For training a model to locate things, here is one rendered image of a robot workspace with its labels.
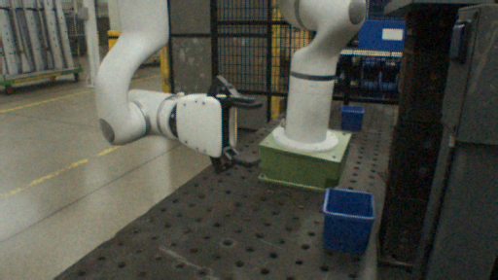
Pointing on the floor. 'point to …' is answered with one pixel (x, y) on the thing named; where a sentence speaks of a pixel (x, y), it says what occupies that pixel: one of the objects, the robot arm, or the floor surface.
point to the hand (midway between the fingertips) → (252, 133)
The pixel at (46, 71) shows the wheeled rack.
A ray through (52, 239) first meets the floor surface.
